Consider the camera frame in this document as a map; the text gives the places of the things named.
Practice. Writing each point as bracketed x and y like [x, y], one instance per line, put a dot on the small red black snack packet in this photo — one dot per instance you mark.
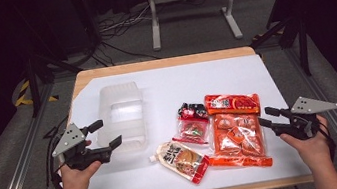
[192, 128]

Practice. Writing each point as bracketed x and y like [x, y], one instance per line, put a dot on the beige spout pouch red base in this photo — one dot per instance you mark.
[181, 161]

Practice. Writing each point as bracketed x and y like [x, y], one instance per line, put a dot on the yellow black hazard tape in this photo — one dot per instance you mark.
[23, 96]

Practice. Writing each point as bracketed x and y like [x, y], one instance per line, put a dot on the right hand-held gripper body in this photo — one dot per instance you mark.
[298, 122]

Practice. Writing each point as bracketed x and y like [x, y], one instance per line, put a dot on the clear plastic container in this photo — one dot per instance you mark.
[122, 115]

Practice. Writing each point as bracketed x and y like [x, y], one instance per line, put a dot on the person's left hand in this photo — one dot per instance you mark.
[77, 182]

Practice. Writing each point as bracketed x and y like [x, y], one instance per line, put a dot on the black tripod stand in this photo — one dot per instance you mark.
[299, 34]
[33, 81]

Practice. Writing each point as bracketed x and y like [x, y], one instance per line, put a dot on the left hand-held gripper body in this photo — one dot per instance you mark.
[72, 139]

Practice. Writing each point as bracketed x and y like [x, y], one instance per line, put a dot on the white paper sheet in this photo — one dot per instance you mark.
[171, 84]

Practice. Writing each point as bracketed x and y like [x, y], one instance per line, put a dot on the person's right hand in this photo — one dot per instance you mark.
[312, 147]

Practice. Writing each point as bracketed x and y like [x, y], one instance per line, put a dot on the large orange snack bag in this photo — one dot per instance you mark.
[237, 131]

